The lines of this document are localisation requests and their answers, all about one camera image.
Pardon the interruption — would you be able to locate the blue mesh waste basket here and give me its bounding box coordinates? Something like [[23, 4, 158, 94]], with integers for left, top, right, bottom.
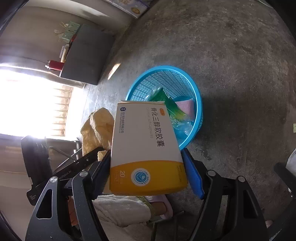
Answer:
[[126, 65, 203, 151]]

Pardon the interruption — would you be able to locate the brown paper bag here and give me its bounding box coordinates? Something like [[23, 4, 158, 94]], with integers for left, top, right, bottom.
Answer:
[[80, 108, 115, 161]]

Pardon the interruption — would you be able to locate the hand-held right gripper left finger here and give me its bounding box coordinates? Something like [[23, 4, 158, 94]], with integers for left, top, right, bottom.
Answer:
[[25, 149, 111, 241]]

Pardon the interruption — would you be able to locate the grey cabinet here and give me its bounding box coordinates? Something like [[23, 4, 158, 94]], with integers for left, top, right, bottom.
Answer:
[[59, 24, 115, 86]]

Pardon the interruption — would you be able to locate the pink slipper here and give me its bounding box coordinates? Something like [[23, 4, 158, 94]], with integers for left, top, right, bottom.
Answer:
[[147, 195, 174, 219]]

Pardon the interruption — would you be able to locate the red thermos flask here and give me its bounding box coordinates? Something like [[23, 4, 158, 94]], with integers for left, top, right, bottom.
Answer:
[[45, 60, 64, 71]]

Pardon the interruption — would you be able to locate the white fluffy blanket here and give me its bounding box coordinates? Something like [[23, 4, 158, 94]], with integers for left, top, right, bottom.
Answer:
[[92, 195, 152, 226]]

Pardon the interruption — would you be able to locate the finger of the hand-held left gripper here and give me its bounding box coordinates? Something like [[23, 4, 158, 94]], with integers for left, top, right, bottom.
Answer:
[[53, 147, 110, 178]]

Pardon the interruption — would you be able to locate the green holed storage basket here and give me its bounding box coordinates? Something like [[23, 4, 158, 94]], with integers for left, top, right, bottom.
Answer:
[[60, 21, 81, 42]]

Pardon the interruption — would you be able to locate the yellow white medicine box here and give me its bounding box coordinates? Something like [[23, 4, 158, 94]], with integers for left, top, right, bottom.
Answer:
[[103, 100, 188, 196]]

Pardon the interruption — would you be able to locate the bundle of wooden sticks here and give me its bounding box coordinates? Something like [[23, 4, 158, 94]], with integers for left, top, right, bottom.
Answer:
[[54, 22, 70, 37]]

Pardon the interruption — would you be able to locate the pink sponge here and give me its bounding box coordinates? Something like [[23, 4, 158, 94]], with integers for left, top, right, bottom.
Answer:
[[173, 97, 195, 117]]

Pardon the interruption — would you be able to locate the window metal grille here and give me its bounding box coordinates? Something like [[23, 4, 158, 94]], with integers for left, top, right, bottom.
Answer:
[[52, 85, 74, 139]]

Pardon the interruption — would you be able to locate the toilet paper pack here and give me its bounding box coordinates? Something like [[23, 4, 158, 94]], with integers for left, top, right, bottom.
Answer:
[[104, 0, 153, 19]]

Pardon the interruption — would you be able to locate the green plastic bottle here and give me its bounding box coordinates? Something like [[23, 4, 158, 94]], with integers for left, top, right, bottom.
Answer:
[[148, 88, 189, 126]]

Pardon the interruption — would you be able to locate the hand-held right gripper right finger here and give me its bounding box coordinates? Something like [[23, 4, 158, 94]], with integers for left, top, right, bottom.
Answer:
[[181, 148, 270, 241]]

